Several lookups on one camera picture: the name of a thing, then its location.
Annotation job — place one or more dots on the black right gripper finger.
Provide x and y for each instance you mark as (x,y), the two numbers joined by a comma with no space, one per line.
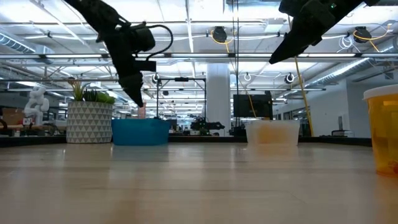
(290,46)

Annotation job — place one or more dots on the black camera rig frame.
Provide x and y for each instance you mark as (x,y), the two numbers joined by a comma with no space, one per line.
(182,79)

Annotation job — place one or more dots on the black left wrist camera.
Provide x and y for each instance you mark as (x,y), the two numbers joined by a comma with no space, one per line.
(143,39)

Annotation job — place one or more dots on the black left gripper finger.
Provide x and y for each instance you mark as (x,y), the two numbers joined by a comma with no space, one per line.
(132,87)

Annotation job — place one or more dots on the large orange pill bottle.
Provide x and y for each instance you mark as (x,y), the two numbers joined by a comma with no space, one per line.
(385,130)
(273,134)

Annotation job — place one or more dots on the succulent in white patterned pot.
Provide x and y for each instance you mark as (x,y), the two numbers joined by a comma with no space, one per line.
(89,124)

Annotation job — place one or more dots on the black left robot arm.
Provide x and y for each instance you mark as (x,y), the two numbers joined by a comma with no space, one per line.
(93,12)

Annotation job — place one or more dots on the black background robot arm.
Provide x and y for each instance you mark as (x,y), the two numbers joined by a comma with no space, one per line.
(206,125)

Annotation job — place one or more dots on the clear plastic bin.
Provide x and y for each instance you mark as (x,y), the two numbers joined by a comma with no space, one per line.
(252,133)

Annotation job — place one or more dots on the black flat monitor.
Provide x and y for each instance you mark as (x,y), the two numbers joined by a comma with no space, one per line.
(253,105)

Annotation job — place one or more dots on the white grey desk device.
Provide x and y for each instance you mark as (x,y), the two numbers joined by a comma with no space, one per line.
(342,132)

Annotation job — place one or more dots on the blue plastic bin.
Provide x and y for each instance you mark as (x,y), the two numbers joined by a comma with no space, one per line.
(140,133)

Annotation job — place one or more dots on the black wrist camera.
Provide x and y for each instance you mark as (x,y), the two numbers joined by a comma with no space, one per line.
(143,39)
(292,7)

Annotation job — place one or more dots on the brown cardboard box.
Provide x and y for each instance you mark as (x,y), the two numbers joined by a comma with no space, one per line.
(12,116)

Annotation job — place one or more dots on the small pink pill bottle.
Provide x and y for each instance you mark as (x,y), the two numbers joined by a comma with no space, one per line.
(142,112)

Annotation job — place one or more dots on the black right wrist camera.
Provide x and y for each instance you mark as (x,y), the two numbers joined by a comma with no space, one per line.
(292,7)

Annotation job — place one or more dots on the white round column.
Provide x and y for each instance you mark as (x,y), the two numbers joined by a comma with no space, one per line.
(218,99)

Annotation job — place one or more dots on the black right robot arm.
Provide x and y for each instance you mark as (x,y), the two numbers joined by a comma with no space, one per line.
(348,7)

